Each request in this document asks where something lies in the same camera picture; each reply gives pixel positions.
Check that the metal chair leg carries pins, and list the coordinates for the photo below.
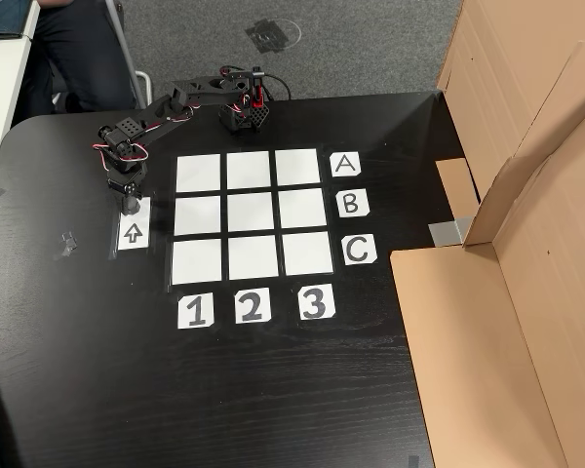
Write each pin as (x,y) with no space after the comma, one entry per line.
(127,49)

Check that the person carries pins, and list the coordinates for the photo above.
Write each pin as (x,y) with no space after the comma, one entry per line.
(78,63)

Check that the black round token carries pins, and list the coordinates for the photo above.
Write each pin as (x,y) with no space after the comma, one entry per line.
(132,209)

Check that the paper sheet with arrow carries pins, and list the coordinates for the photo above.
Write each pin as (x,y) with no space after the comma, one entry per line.
(134,244)

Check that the paper sheet with letter A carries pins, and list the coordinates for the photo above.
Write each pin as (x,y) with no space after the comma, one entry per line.
(335,171)

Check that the crumpled tape scrap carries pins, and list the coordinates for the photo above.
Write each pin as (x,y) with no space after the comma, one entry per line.
(69,244)

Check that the paper sheet with number 2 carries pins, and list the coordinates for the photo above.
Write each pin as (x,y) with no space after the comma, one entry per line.
(240,317)

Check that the brown cardboard panel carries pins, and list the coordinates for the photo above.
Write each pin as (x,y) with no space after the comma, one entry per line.
(468,365)
(507,73)

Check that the paper sheet with letter B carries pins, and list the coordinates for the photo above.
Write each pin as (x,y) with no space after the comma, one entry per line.
(342,212)

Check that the paper sheet with number 3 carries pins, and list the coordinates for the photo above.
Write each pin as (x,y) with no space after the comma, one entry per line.
(303,314)

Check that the black and orange clamp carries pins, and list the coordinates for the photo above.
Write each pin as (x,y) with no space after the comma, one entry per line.
(258,97)

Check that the grey floor tape patch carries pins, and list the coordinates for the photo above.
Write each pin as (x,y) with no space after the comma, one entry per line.
(268,36)

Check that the white side table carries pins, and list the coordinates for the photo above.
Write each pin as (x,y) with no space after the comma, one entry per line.
(0,97)

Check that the white paper grid square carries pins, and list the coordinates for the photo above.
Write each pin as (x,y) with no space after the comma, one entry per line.
(253,258)
(198,173)
(307,253)
(297,167)
(302,208)
(197,215)
(248,170)
(197,262)
(251,212)

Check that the paper sheet with number 1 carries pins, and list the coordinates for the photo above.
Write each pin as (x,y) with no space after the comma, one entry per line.
(183,312)

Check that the paper sheet with letter C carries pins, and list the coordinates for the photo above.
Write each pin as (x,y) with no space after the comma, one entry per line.
(350,261)

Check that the dark notebook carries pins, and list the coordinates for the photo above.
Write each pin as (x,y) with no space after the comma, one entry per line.
(7,19)

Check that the grey tape strip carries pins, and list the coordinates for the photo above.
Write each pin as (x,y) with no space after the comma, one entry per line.
(446,233)

